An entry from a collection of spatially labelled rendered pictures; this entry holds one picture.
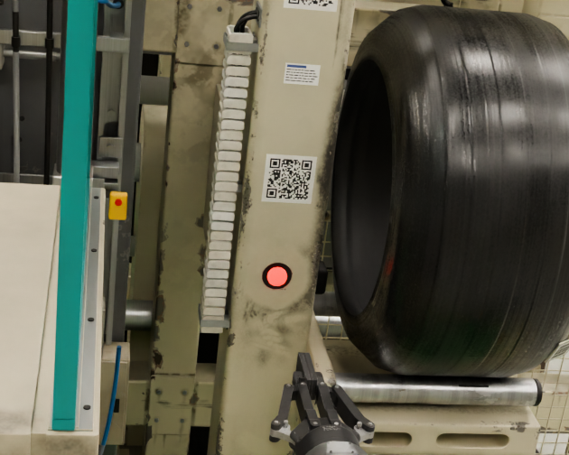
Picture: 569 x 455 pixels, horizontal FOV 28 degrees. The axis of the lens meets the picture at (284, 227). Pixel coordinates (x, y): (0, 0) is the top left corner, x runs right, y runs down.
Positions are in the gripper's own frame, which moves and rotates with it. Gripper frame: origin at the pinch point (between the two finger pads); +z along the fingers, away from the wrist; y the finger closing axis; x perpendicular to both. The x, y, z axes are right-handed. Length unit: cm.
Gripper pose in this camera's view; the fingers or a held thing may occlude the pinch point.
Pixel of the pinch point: (306, 376)
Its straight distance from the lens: 148.0
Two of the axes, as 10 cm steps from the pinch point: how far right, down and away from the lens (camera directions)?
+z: -1.3, -4.1, 9.0
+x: -1.1, 9.1, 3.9
